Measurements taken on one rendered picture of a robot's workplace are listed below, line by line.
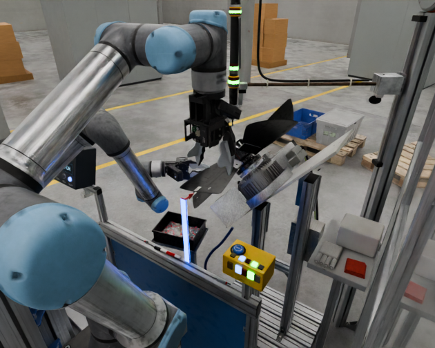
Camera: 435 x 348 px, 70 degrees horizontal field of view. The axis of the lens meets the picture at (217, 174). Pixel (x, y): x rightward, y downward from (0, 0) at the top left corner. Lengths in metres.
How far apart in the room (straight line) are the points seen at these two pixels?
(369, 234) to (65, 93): 1.28
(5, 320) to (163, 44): 0.69
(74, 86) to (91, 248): 0.28
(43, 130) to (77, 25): 6.68
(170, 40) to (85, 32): 6.72
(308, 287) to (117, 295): 2.07
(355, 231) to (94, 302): 1.19
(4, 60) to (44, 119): 8.55
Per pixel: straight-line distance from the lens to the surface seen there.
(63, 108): 0.56
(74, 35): 7.19
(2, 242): 0.41
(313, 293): 2.49
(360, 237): 1.51
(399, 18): 8.42
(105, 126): 1.15
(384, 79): 1.43
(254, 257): 1.13
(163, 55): 0.56
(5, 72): 9.14
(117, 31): 0.66
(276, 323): 2.19
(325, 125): 4.18
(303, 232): 1.56
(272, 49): 9.39
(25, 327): 0.95
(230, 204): 1.46
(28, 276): 0.40
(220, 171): 1.36
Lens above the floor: 1.86
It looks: 30 degrees down
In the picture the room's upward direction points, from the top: straight up
